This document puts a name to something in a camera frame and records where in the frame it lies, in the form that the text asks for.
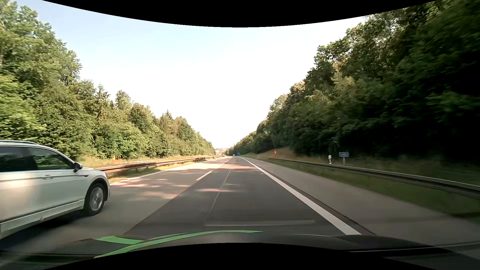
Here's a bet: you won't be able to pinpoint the road markings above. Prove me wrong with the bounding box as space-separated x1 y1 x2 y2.
110 156 362 236

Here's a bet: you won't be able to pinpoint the grey metal guard rail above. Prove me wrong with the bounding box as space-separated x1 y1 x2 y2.
268 157 480 199
91 155 226 174

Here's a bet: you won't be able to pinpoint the grass verge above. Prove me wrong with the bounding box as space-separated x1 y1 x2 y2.
243 147 480 225
77 154 222 183

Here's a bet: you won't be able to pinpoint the wood of green trees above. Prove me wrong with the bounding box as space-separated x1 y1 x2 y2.
0 0 216 161
226 0 480 163

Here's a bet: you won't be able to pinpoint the white car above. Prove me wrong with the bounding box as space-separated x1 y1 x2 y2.
0 140 111 239

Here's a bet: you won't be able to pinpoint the car's own bonnet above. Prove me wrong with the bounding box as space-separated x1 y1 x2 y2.
0 230 480 270

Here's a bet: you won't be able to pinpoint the grey asphalt road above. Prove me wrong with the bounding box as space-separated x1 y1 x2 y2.
0 156 480 253

